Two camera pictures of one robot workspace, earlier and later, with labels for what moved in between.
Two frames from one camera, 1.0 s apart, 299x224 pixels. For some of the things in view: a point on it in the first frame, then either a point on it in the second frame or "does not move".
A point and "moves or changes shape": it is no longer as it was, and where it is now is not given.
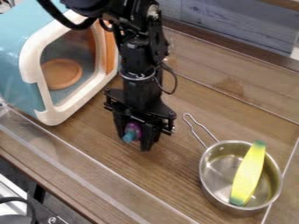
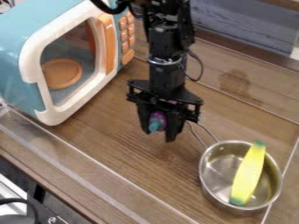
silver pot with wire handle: [219, 165] does not move
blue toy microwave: [53, 64] does not move
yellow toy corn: [247, 175] does not move
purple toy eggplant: [133, 133] moves or changes shape
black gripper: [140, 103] to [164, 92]
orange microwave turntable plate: [61, 73] does not move
